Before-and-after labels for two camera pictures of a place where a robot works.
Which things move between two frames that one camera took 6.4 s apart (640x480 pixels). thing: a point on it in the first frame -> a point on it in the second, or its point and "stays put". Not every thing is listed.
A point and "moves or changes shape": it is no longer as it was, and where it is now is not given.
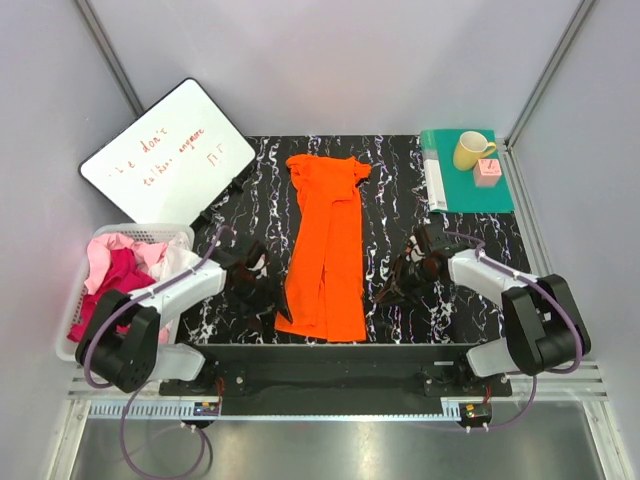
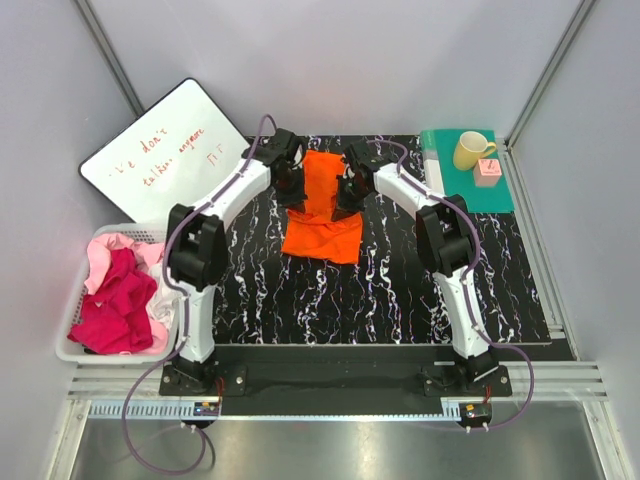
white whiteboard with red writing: [174, 161] stays put
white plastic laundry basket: [156, 233] stays put
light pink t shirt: [99, 250] stays put
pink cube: [487, 172] stays put
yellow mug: [471, 147] stays put
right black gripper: [397, 284] -> [345, 208]
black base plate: [340, 370] stays put
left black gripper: [269, 301] -> [295, 201]
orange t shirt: [324, 294] moves or changes shape
